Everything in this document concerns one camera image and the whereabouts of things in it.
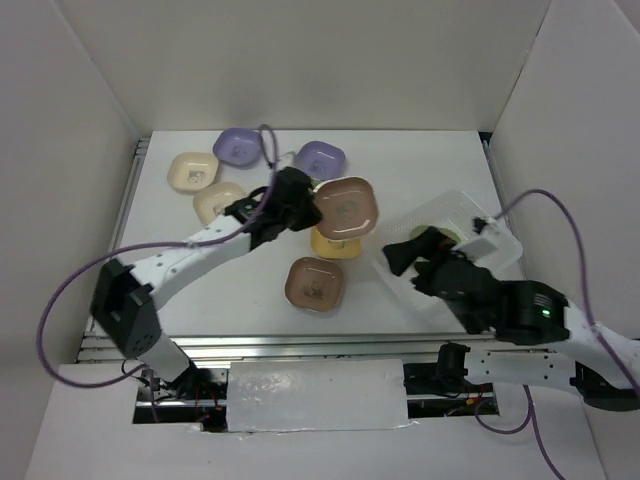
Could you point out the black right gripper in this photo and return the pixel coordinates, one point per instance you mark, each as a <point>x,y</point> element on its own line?
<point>430,244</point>

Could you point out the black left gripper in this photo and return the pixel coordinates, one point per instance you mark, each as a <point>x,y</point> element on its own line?
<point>312,217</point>

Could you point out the green panda plate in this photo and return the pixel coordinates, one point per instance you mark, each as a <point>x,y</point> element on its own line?
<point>315,183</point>
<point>419,230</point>

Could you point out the brown panda plate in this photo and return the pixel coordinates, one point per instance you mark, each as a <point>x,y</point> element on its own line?
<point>348,207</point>
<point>314,284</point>

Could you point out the brown panda plate front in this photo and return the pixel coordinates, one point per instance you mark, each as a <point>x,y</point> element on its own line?
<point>314,284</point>

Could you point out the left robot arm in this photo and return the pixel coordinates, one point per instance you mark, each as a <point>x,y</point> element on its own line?
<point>128,297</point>

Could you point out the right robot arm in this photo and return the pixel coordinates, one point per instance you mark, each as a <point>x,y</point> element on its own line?
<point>572,353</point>

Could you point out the white perforated plastic bin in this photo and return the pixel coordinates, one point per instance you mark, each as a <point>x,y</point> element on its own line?
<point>452,212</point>

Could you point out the purple panda plate right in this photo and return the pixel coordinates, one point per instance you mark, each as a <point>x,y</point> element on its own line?
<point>320,160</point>

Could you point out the purple panda plate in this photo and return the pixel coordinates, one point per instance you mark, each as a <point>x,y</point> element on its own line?
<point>320,160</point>
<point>238,147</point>

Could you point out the yellow panda plate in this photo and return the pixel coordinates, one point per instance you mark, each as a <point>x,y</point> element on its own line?
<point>334,250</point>

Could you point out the purple panda plate left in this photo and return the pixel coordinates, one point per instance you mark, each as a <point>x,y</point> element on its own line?
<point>238,147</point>

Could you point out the cream panda plate lower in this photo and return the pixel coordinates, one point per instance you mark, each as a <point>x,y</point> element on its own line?
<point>211,202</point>

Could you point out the cream panda plate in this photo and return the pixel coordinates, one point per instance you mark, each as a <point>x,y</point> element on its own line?
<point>191,172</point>
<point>211,202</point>

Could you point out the cream panda plate upper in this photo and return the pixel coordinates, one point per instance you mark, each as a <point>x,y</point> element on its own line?
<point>191,172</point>

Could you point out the white foam cover panel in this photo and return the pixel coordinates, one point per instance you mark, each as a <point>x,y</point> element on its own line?
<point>326,395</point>

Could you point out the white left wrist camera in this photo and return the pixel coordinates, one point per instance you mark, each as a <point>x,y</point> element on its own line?
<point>283,162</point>

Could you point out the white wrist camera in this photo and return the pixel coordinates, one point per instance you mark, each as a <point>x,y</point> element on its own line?
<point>487,238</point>
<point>283,162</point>

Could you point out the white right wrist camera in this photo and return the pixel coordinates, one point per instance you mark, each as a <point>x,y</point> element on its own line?
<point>487,238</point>

